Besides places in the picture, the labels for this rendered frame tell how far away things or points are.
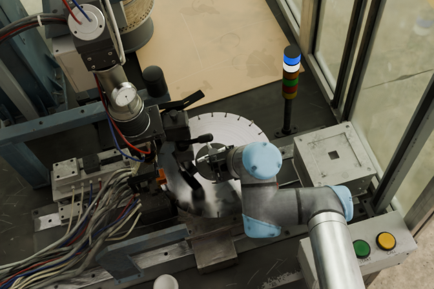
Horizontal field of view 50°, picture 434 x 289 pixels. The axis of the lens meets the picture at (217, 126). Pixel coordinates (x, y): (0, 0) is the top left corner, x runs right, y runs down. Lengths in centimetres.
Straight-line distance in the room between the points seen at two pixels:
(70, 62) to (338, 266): 62
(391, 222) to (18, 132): 104
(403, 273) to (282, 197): 137
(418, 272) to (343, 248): 141
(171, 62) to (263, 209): 97
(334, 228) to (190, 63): 104
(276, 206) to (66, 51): 50
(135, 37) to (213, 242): 85
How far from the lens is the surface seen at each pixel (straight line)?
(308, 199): 96
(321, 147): 141
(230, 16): 193
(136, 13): 171
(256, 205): 96
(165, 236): 122
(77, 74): 98
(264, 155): 94
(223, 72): 174
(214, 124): 138
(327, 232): 91
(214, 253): 136
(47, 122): 141
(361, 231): 132
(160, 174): 131
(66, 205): 154
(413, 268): 229
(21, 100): 170
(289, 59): 126
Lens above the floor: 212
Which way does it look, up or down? 58 degrees down
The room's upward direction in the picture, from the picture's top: 9 degrees counter-clockwise
